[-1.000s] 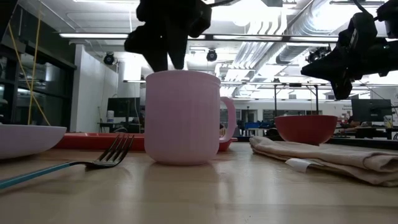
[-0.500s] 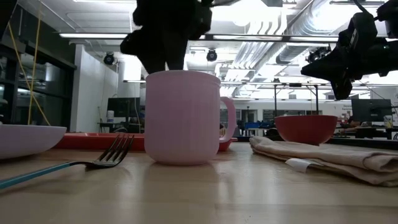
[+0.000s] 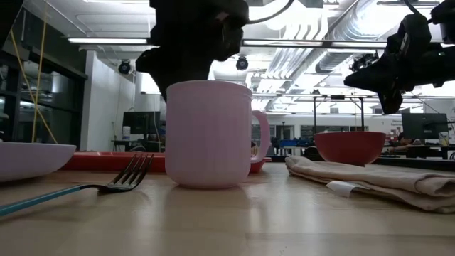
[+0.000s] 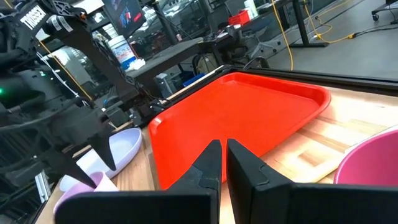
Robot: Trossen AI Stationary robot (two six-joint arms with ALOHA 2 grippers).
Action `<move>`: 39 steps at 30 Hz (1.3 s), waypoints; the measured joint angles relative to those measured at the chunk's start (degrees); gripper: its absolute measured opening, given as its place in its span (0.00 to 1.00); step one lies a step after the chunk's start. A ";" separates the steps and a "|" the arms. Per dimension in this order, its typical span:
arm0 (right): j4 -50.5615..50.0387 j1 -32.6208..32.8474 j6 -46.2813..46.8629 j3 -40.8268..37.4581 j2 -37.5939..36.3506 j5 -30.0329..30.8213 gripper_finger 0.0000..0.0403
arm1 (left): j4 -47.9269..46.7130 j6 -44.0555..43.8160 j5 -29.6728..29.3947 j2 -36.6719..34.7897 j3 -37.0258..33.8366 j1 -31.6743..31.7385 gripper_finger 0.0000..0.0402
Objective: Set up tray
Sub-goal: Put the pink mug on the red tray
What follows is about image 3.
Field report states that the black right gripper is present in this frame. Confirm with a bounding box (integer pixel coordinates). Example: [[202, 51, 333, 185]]
[[343, 14, 444, 92]]

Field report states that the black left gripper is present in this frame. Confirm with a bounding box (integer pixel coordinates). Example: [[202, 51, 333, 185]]
[[136, 0, 223, 101]]

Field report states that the reddish pink bowl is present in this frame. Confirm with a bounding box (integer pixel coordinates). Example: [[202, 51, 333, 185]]
[[314, 131, 387, 167]]

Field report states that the pale pink mug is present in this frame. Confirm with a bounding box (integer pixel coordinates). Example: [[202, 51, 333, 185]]
[[165, 80, 271, 190]]

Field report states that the beige cloth napkin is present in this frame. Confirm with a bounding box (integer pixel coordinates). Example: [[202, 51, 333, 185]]
[[284, 155, 455, 215]]

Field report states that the fork with teal handle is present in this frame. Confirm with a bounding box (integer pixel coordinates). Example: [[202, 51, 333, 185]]
[[0, 153, 154, 217]]

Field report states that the lavender plate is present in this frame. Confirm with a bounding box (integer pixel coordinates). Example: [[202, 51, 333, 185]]
[[0, 142, 77, 183]]

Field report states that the red plastic tray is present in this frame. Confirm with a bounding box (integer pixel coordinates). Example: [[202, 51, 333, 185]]
[[62, 151, 273, 174]]

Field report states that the black ceiling spotlight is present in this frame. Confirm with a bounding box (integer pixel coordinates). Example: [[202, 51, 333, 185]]
[[235, 55, 250, 71], [118, 59, 133, 75]]

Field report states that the black computer monitor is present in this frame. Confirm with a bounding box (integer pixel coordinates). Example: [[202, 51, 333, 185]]
[[122, 111, 162, 135], [402, 112, 449, 140]]

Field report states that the person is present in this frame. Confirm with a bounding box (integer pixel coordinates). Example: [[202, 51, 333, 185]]
[[388, 132, 417, 152]]

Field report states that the long ceiling light strip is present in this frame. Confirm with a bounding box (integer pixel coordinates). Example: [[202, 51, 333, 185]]
[[67, 37, 149, 46]]

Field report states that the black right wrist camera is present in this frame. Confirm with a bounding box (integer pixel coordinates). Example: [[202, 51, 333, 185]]
[[376, 85, 405, 115]]

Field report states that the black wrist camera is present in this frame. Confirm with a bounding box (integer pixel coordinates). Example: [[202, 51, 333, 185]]
[[376, 85, 405, 115], [212, 0, 250, 62]]

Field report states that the black metal stand frame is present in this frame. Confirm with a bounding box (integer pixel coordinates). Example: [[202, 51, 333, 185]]
[[311, 94, 365, 134]]

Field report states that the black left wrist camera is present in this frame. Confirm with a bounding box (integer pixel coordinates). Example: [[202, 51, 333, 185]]
[[212, 0, 250, 62]]

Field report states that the black aluminium table frame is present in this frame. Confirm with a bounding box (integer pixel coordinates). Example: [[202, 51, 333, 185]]
[[371, 157, 455, 172]]

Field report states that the yellow extension cable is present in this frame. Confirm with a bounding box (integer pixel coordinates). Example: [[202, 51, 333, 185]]
[[9, 0, 58, 144]]

